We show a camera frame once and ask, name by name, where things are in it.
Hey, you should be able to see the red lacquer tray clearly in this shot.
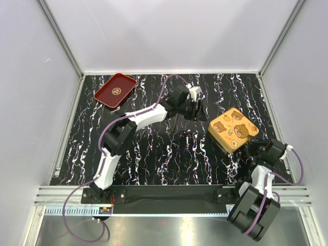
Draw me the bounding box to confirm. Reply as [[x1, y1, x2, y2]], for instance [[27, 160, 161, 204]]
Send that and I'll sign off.
[[94, 73, 137, 110]]

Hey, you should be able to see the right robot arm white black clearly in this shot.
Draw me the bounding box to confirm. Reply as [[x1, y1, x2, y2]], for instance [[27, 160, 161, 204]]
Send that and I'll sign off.
[[227, 137, 288, 241]]

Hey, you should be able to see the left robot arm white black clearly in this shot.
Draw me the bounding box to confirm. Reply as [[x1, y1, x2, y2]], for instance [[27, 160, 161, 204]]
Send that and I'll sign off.
[[89, 84, 207, 203]]

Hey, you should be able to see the right aluminium corner post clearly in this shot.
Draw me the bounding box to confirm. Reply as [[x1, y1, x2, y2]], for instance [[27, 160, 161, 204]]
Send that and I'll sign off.
[[258, 0, 307, 76]]

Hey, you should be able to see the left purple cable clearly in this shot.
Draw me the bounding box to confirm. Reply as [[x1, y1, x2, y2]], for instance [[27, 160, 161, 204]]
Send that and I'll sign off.
[[63, 74, 190, 243]]

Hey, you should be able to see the aluminium corner post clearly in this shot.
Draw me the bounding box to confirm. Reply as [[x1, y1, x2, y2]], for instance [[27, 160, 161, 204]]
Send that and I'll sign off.
[[36, 0, 84, 78], [258, 0, 307, 76]]

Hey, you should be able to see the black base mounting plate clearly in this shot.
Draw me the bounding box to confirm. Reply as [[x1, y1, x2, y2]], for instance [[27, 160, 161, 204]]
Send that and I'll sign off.
[[81, 185, 237, 210]]

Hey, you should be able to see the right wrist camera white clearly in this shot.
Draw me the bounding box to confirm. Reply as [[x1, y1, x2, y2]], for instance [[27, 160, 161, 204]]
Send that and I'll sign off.
[[279, 145, 293, 160]]

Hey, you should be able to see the aluminium frame rail front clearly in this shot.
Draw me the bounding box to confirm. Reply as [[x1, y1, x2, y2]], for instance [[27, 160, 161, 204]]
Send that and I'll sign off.
[[45, 204, 233, 217]]

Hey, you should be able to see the silver square tin lid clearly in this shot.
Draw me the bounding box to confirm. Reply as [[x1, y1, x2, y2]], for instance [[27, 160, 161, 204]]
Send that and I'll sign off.
[[208, 108, 259, 153]]

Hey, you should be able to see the left aluminium corner post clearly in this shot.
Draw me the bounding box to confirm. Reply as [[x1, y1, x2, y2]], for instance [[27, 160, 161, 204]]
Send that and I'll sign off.
[[36, 0, 84, 78]]

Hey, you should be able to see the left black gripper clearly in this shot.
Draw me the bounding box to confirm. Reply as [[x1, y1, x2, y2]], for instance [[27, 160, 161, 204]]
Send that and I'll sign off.
[[177, 99, 207, 123]]

